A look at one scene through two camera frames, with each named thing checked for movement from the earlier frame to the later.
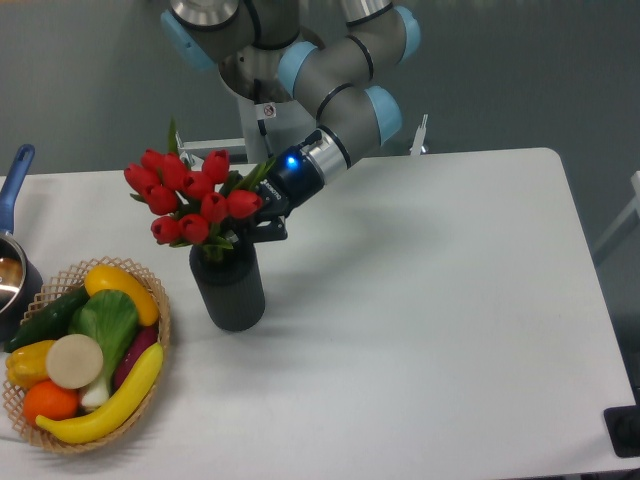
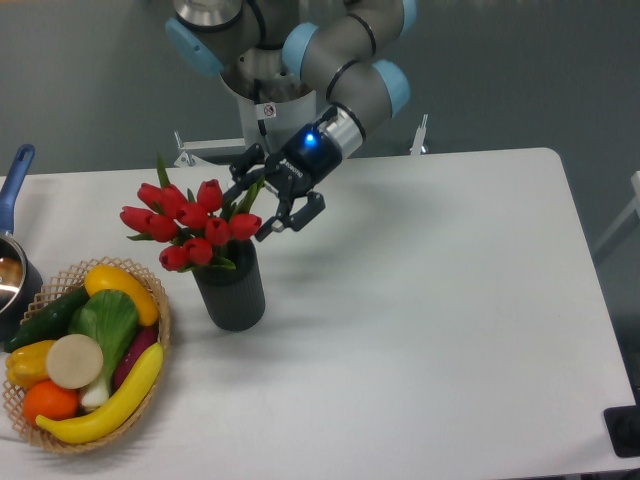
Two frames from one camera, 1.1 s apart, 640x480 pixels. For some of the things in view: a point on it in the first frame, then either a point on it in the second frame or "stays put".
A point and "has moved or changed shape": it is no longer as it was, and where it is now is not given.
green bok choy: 110,319 stays put
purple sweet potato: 142,337 stays put
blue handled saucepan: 20,280 stays put
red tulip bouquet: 196,204 has moved or changed shape
